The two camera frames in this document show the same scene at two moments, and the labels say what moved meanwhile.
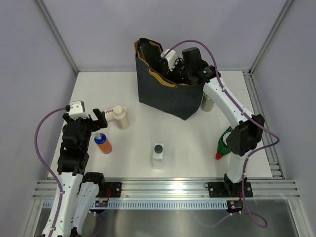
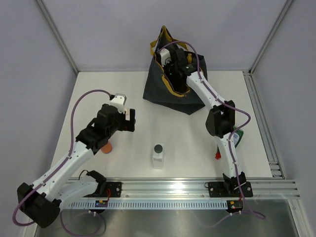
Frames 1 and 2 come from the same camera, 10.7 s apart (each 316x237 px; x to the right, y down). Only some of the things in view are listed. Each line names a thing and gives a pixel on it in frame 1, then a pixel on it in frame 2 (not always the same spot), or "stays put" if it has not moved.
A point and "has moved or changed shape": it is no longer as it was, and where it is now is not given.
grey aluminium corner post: [58, 36] stays put
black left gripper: [100, 116] → [127, 125]
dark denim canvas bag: [157, 89] has moved or changed shape
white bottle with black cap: [158, 156] stays put
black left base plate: [115, 189] stays put
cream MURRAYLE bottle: [109, 114] has moved or changed shape
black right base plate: [228, 189] stays put
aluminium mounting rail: [280, 189] stays put
